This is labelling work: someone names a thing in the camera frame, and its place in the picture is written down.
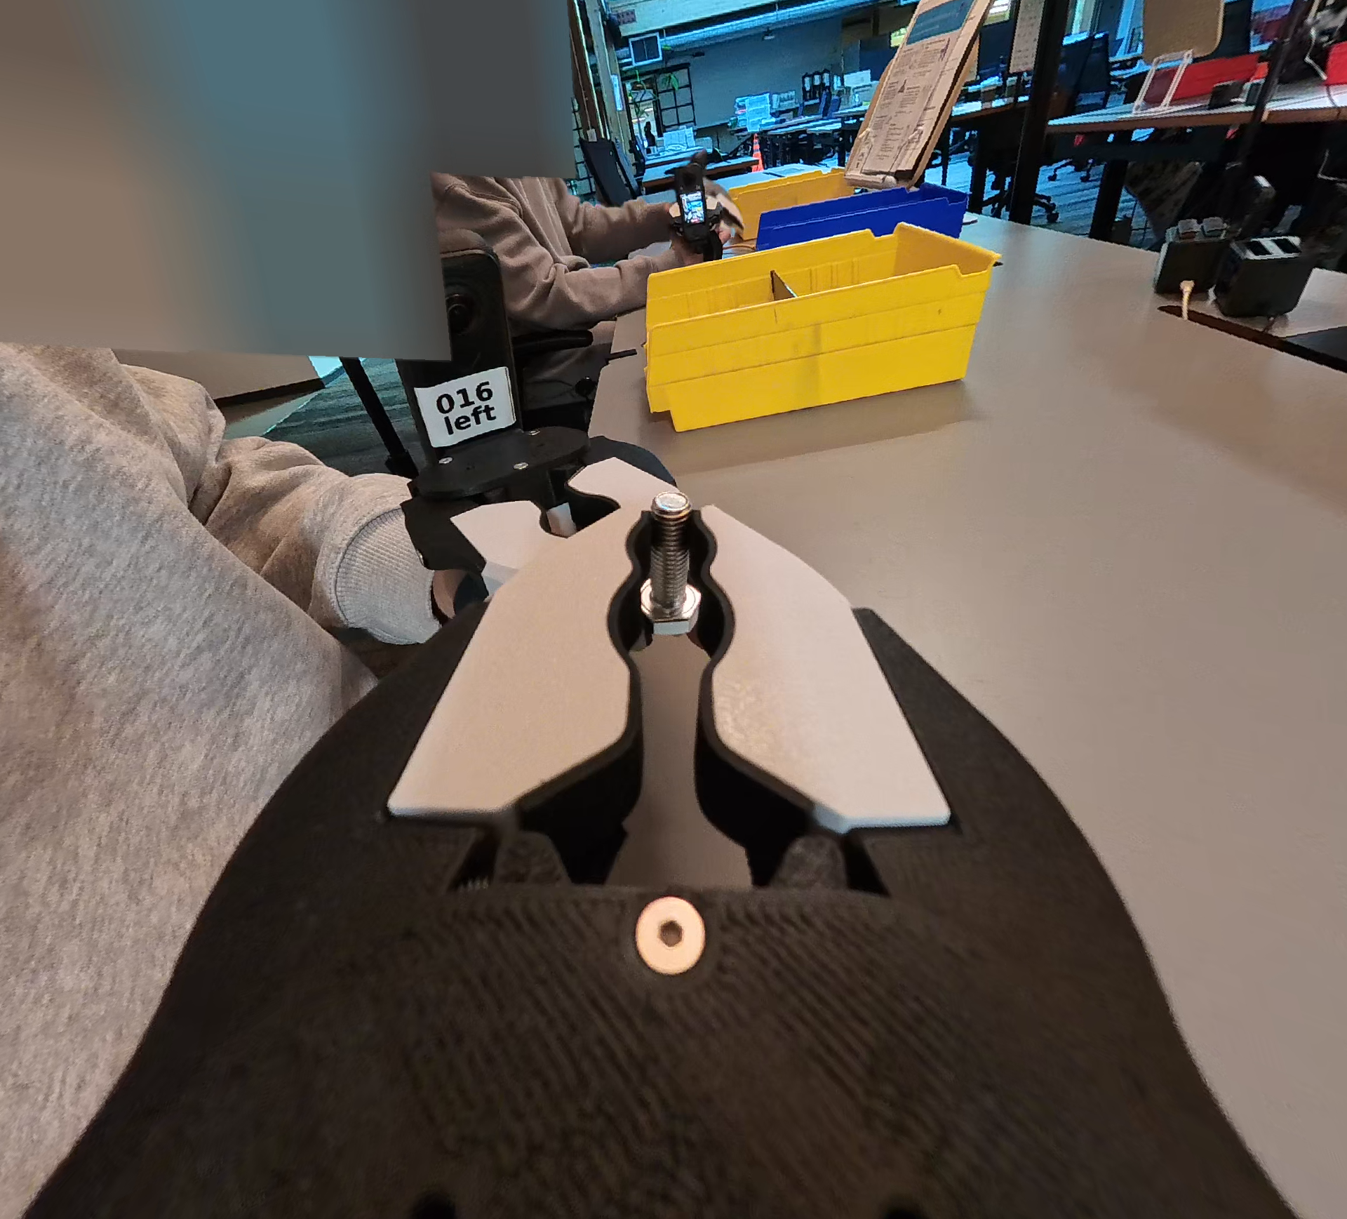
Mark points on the blue plastic bin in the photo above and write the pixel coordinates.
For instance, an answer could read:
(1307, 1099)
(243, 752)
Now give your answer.
(842, 220)

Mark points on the wooden document stand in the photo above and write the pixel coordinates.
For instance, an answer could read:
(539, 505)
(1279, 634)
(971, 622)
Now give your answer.
(948, 30)

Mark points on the grey desk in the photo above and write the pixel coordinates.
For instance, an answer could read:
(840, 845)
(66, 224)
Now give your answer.
(1053, 557)

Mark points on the yellow plastic bin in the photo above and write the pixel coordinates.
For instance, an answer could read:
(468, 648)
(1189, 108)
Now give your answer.
(768, 193)

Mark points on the small wooden board stand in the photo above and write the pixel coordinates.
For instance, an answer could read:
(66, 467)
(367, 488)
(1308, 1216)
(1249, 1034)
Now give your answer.
(1185, 9)

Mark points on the person's torso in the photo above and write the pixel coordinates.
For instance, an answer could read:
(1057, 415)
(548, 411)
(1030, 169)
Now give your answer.
(106, 714)

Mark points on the yellow bin with divider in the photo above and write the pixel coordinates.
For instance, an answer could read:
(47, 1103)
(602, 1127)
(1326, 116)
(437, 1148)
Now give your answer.
(821, 356)

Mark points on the wooden top background desk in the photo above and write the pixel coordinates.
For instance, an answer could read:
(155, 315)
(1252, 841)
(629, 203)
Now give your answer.
(1158, 120)

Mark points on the black battery charger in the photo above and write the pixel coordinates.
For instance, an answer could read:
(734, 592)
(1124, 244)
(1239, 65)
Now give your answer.
(1263, 277)
(1185, 262)

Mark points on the steel bolt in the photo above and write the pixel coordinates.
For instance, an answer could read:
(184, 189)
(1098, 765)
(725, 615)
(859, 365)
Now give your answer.
(668, 546)

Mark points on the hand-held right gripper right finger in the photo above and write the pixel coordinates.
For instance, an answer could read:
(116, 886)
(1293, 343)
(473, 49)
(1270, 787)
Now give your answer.
(821, 704)

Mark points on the black desk post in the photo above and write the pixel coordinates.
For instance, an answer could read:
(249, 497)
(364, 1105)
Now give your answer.
(1053, 30)

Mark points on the red plastic bin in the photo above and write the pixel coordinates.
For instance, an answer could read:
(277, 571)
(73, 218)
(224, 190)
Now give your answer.
(1227, 78)

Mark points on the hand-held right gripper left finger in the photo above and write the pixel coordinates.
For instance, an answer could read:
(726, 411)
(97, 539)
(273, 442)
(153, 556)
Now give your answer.
(515, 704)

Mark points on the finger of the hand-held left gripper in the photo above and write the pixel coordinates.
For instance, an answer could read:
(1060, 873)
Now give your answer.
(500, 540)
(621, 483)

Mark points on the person's left forearm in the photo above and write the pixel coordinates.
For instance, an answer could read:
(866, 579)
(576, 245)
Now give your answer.
(316, 525)

